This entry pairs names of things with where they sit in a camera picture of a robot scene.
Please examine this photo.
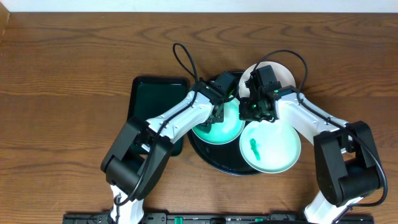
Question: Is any green sponge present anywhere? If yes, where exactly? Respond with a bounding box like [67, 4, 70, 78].
[196, 123, 212, 134]

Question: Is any mint plate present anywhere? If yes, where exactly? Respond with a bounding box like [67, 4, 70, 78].
[192, 98, 245, 145]
[239, 120, 302, 174]

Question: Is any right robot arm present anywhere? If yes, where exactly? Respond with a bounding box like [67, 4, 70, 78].
[239, 85, 388, 223]

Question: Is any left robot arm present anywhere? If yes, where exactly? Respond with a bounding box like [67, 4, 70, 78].
[100, 81, 232, 223]

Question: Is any black round tray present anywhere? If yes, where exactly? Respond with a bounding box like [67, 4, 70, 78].
[188, 121, 261, 175]

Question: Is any black rectangular tray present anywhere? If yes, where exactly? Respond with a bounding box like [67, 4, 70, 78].
[126, 76, 190, 157]

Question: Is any white plate top right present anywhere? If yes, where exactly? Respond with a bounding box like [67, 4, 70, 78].
[239, 62, 296, 98]

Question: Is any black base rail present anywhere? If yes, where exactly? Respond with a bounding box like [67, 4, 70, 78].
[62, 211, 376, 224]

